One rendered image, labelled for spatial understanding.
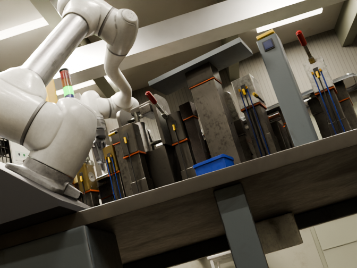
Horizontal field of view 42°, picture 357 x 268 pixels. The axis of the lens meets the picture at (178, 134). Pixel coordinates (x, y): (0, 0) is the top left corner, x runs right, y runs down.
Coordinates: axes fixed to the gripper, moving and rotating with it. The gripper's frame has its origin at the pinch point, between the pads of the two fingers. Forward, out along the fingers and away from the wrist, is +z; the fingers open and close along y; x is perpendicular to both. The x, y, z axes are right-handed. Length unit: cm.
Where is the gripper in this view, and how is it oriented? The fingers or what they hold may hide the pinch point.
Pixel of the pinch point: (105, 170)
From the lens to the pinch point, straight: 222.7
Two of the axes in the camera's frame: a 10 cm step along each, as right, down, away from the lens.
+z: 2.6, 9.2, -3.0
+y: 4.4, 1.6, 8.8
